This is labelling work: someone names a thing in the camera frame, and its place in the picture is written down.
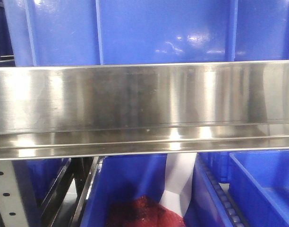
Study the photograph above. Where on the blue lower left bin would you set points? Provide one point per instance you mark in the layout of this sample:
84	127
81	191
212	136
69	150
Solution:
41	174

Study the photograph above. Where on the grey perforated shelf upright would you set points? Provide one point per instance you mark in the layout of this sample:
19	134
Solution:
11	205

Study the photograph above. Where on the large blue upper bin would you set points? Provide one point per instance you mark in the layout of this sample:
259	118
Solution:
90	32

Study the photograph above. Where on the blue lower right bin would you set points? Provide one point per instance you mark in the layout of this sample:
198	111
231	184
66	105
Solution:
260	187

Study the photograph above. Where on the stainless steel shelf rail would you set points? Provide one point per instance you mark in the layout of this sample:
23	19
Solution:
82	111

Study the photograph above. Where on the red mesh bag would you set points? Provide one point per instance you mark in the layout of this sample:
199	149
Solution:
142	212

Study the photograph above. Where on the blue bin with red mesh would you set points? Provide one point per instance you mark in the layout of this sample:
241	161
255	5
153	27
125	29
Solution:
126	178

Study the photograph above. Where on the roller conveyor track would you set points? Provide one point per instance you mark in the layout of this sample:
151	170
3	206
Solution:
224	198

